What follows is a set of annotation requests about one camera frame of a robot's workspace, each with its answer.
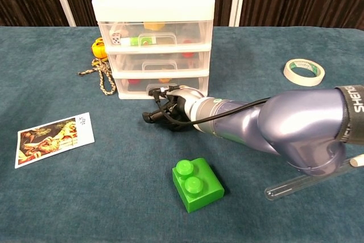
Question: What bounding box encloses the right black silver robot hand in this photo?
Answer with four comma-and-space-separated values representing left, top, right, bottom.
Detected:
142, 84, 206, 132

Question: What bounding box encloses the clear drawer with red item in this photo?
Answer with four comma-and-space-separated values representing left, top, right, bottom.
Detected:
113, 74, 210, 96

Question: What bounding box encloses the clear drawer with dice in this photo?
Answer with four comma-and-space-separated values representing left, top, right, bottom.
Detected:
98, 20, 213, 48

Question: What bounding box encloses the clear drawer, mostly empty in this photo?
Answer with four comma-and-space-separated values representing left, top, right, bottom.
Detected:
106, 51, 212, 73

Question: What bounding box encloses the yellow block in drawer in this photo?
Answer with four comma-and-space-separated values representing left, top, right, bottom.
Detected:
143, 22, 166, 31

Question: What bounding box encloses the green white tube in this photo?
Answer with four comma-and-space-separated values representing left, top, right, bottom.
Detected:
121, 35, 157, 47

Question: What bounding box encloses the green building block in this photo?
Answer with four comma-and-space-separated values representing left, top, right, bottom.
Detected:
172, 157, 225, 214

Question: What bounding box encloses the beige masking tape roll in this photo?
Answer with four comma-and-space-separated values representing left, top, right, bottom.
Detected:
283, 58, 326, 87

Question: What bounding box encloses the clear test tube with stopper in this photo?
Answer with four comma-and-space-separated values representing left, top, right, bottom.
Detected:
264, 153, 364, 201

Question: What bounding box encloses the printed photo card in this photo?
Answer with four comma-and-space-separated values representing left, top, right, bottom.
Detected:
14, 112, 95, 169

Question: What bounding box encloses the teal table cloth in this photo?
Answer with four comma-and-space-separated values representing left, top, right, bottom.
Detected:
0, 26, 364, 243

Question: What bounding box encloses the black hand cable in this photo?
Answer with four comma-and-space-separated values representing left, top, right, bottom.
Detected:
147, 85, 271, 126

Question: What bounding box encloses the braided beige rope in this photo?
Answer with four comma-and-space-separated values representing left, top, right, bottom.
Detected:
76, 57, 117, 96

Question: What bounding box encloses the black printed arm strap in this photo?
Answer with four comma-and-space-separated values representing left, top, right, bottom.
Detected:
334, 84, 364, 144

